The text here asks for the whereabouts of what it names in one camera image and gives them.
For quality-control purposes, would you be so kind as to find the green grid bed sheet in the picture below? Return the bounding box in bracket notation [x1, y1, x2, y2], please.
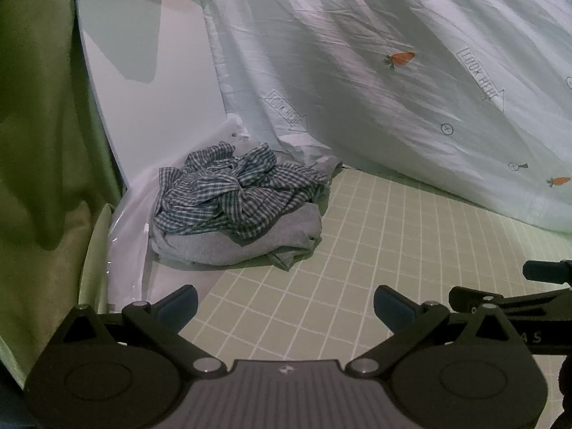
[138, 165, 572, 367]

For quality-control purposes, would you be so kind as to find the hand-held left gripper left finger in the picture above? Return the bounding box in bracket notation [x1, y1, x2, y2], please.
[58, 283, 222, 377]

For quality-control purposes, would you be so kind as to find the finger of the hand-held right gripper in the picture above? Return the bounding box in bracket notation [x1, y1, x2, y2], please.
[448, 286, 572, 317]
[522, 258, 572, 284]

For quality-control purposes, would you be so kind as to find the green curtain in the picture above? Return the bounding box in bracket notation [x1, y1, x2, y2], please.
[0, 0, 125, 394]

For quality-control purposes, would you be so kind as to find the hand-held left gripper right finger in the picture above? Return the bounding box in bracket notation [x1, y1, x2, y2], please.
[347, 284, 521, 379]

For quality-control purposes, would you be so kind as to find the pale green cloth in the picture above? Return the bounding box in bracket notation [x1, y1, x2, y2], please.
[67, 202, 113, 314]

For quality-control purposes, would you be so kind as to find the grey garment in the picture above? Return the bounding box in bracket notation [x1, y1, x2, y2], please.
[149, 156, 345, 271]

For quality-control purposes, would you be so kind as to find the carrot print quilt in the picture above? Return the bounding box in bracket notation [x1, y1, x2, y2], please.
[85, 0, 572, 234]

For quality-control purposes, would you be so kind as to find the clear plastic bag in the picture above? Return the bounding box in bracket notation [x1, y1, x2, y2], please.
[105, 114, 345, 314]

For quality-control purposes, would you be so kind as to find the blue checked shirt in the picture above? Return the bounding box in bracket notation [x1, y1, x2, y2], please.
[154, 140, 334, 238]

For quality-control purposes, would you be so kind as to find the white panel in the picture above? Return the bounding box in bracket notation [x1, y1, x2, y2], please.
[74, 0, 233, 188]

